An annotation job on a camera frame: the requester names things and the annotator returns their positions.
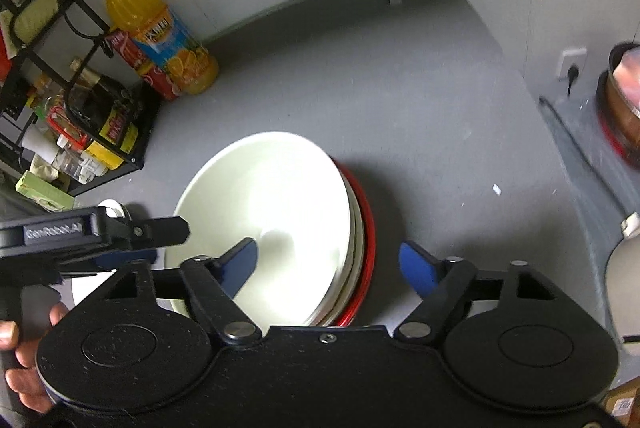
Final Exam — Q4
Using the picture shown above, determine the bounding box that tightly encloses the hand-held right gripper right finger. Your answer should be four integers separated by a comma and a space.
394, 240, 568, 343

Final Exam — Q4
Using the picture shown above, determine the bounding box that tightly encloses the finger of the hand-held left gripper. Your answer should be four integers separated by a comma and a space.
92, 248, 160, 273
122, 216, 191, 251

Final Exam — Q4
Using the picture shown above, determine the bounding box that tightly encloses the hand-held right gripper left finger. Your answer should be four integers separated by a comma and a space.
102, 238, 264, 350

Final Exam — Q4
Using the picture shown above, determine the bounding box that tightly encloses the large white bowl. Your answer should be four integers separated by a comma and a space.
171, 132, 352, 328

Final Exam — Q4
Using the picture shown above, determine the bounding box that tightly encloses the person's left hand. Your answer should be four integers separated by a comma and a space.
0, 300, 71, 415

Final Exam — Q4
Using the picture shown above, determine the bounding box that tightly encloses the green box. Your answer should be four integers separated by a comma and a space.
15, 170, 76, 212

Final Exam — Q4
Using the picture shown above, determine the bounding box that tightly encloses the small white bowl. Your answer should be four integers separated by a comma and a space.
97, 199, 132, 231

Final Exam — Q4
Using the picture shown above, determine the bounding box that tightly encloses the red plate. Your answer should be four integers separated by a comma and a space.
327, 160, 377, 329

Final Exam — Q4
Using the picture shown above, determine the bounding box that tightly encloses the white plate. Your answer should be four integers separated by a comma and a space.
306, 168, 365, 328

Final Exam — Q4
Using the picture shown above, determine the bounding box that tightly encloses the clear glass jar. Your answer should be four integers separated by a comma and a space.
52, 135, 107, 183

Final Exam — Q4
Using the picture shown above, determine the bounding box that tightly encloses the white paper cup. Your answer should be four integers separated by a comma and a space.
21, 127, 60, 162

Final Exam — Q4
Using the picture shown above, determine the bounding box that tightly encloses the yellow box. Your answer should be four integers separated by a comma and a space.
82, 140, 127, 170

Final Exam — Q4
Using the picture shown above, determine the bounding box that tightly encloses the red-lidded clear container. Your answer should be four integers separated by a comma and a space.
47, 104, 90, 145

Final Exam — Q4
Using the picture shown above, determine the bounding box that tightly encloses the dark sauce bottle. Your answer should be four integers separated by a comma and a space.
69, 57, 140, 155

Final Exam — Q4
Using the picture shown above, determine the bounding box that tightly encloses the red soda bottle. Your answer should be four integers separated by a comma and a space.
104, 30, 182, 102

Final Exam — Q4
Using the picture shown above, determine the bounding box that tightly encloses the orange juice bottle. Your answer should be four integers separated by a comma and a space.
96, 0, 220, 96

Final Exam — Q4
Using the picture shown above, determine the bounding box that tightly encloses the cream round appliance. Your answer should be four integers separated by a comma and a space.
605, 235, 640, 345

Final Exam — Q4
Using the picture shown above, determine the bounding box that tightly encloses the pale green package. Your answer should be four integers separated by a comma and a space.
11, 0, 65, 45

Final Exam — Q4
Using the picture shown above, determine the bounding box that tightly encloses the cardboard box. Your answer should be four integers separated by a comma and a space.
600, 378, 640, 428

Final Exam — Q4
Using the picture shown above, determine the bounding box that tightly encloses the copper rice cooker pot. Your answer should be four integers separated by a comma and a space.
597, 42, 640, 144

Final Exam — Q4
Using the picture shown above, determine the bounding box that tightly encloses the clear plastic bag of packets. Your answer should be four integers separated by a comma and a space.
614, 48, 640, 109

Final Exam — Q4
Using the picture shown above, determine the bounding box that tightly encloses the black wire rack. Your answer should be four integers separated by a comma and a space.
0, 0, 162, 199

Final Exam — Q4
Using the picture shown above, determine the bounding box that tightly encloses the black power cable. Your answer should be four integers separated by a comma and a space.
539, 97, 618, 169

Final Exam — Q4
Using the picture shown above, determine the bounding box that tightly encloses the white wall socket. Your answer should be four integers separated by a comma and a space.
556, 48, 589, 82

